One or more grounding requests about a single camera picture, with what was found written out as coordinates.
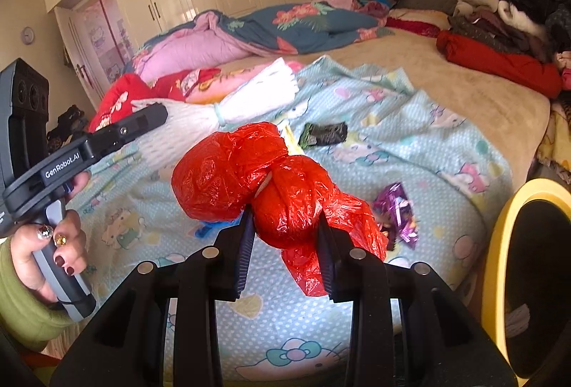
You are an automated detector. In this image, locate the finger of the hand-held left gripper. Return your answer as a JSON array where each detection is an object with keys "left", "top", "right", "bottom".
[{"left": 89, "top": 104, "right": 169, "bottom": 161}]

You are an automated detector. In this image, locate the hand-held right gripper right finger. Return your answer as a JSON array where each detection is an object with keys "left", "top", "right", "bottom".
[{"left": 316, "top": 213, "right": 518, "bottom": 387}]

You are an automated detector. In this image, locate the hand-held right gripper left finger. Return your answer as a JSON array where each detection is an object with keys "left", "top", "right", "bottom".
[{"left": 49, "top": 208, "right": 257, "bottom": 387}]

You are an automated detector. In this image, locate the red plastic bag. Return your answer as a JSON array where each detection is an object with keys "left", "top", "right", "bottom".
[{"left": 172, "top": 121, "right": 388, "bottom": 298}]

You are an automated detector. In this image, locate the purple foil wrapper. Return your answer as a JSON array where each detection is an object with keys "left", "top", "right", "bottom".
[{"left": 371, "top": 183, "right": 420, "bottom": 251}]

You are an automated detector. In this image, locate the person's left forearm green sleeve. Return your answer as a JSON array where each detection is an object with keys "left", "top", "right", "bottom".
[{"left": 0, "top": 237, "right": 76, "bottom": 352}]

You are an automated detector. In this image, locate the person's left hand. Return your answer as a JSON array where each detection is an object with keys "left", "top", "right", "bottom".
[{"left": 11, "top": 172, "right": 92, "bottom": 304}]

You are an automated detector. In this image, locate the red and pink cartoon blanket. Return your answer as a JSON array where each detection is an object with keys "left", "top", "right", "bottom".
[{"left": 88, "top": 61, "right": 304, "bottom": 133}]

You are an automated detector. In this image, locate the small blue plastic item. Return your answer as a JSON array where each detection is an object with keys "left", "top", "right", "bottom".
[{"left": 195, "top": 221, "right": 233, "bottom": 240}]

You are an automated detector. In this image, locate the dark clutter pile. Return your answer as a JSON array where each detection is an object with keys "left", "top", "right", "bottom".
[{"left": 47, "top": 104, "right": 90, "bottom": 156}]

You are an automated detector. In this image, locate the pink cartoon door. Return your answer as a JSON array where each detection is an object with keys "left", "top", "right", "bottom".
[{"left": 74, "top": 0, "right": 135, "bottom": 84}]

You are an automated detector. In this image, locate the yellow paper scrap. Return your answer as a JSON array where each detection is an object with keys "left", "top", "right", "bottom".
[{"left": 279, "top": 121, "right": 306, "bottom": 156}]

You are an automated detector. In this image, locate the black and green wrapper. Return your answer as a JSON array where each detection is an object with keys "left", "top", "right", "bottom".
[{"left": 299, "top": 123, "right": 349, "bottom": 149}]

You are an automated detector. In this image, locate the white folded cloth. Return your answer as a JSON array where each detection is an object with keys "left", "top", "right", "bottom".
[{"left": 131, "top": 57, "right": 300, "bottom": 133}]

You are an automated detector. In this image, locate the light blue cartoon blanket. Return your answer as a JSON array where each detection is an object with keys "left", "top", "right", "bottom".
[{"left": 69, "top": 57, "right": 514, "bottom": 383}]

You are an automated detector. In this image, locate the blue and pink floral quilt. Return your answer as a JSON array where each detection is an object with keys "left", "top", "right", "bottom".
[{"left": 129, "top": 1, "right": 389, "bottom": 82}]

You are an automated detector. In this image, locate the bed with beige sheet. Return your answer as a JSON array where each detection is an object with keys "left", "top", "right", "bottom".
[{"left": 218, "top": 25, "right": 551, "bottom": 236}]

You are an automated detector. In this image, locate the dark red pillow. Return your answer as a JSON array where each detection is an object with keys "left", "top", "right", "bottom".
[{"left": 384, "top": 16, "right": 451, "bottom": 39}]

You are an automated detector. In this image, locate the yellow cartoon blanket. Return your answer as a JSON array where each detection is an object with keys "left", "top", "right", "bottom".
[{"left": 535, "top": 97, "right": 571, "bottom": 185}]

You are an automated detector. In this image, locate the red garment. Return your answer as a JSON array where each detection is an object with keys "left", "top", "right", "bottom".
[{"left": 436, "top": 30, "right": 564, "bottom": 99}]

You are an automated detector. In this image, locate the cream pillow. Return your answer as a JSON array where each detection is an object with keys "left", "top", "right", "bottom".
[{"left": 387, "top": 7, "right": 452, "bottom": 25}]

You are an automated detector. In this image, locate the pile of clothes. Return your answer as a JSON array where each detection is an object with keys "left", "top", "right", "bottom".
[{"left": 448, "top": 0, "right": 571, "bottom": 66}]

